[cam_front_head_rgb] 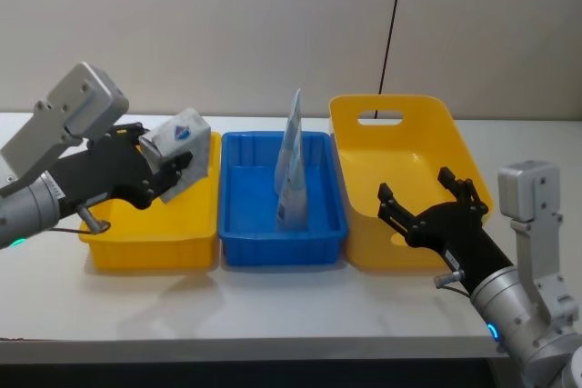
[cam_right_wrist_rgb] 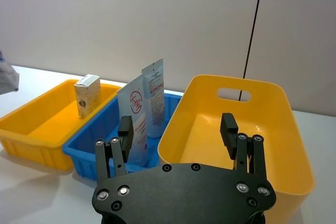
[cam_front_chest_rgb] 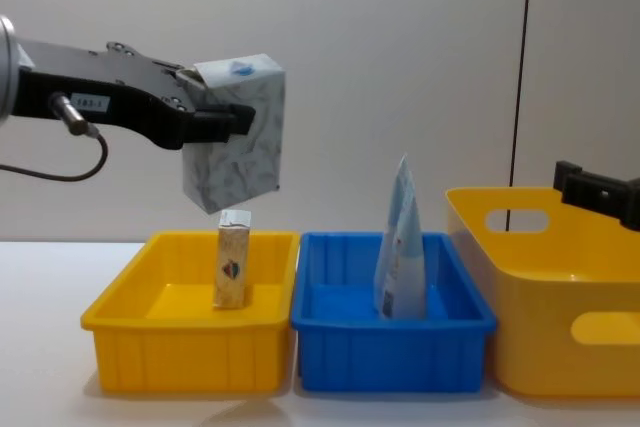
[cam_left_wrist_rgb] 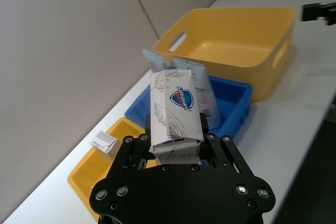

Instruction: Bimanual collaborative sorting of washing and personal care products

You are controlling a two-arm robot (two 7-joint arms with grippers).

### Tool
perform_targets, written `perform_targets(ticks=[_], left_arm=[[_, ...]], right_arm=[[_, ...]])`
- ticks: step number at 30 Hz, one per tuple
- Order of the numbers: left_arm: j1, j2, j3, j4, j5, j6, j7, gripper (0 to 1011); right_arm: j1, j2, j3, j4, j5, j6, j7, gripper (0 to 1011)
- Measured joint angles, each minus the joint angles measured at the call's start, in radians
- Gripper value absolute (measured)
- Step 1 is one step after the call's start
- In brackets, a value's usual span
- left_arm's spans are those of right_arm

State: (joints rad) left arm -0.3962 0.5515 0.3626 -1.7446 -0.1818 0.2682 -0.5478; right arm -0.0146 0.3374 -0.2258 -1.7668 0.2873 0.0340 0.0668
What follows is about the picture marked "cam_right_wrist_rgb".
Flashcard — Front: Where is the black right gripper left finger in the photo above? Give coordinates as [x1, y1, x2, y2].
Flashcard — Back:
[94, 115, 135, 184]

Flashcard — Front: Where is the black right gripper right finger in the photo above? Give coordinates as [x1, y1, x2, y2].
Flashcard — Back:
[219, 112, 269, 182]

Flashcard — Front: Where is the white tube with red circle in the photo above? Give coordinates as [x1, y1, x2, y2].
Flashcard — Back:
[117, 73, 148, 168]

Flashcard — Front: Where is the blue ribbed plastic bin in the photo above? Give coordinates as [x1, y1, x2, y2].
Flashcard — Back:
[62, 89, 184, 182]

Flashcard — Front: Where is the white tube with grey print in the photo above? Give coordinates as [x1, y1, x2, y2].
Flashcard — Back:
[141, 57, 165, 139]

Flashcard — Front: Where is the small beige carton box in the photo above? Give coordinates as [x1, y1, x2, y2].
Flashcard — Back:
[74, 74, 102, 120]

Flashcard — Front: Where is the yellow ribbed plastic bin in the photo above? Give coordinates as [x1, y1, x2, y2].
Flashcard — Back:
[0, 79, 122, 172]

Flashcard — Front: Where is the grey crumpled bag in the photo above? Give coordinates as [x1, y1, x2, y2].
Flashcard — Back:
[0, 50, 20, 95]

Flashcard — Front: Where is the yellow basket with handle hole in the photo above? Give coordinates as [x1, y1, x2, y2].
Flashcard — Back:
[157, 74, 316, 224]

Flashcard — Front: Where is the thin black hanging cable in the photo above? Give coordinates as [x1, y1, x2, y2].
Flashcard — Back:
[239, 0, 266, 102]

